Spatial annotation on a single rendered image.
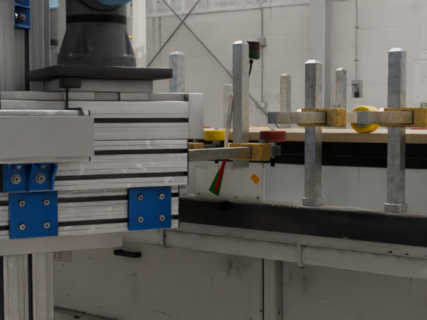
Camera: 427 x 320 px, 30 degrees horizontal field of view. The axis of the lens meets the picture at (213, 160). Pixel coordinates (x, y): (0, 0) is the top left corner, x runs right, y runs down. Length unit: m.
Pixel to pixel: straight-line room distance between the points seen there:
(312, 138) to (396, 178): 0.27
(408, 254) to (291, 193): 0.54
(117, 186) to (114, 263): 1.62
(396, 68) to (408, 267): 0.52
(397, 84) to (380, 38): 7.84
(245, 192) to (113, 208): 0.85
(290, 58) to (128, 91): 8.96
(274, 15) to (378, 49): 1.53
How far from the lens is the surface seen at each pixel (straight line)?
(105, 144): 1.49
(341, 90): 3.42
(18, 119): 1.33
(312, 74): 2.22
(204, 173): 2.43
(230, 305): 2.77
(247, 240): 2.40
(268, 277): 2.61
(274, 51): 10.56
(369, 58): 9.97
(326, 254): 2.26
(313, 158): 2.22
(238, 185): 2.36
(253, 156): 2.32
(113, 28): 1.52
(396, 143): 2.10
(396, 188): 2.11
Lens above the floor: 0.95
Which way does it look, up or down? 3 degrees down
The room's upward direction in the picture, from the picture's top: straight up
